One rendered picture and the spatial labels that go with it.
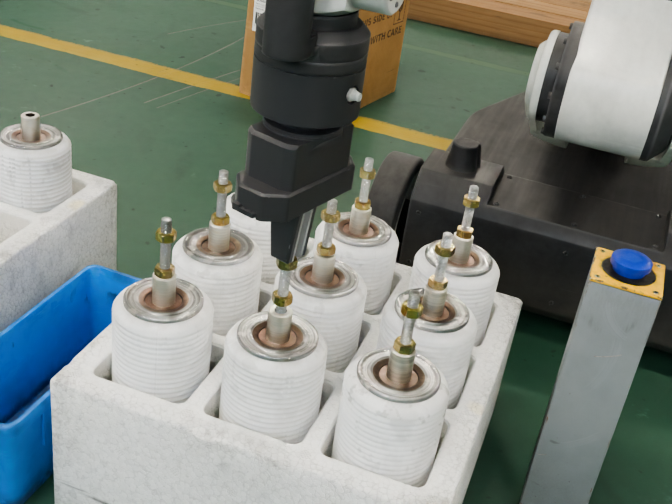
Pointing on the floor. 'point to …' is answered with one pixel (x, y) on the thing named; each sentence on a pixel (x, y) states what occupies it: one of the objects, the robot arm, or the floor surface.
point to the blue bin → (12, 426)
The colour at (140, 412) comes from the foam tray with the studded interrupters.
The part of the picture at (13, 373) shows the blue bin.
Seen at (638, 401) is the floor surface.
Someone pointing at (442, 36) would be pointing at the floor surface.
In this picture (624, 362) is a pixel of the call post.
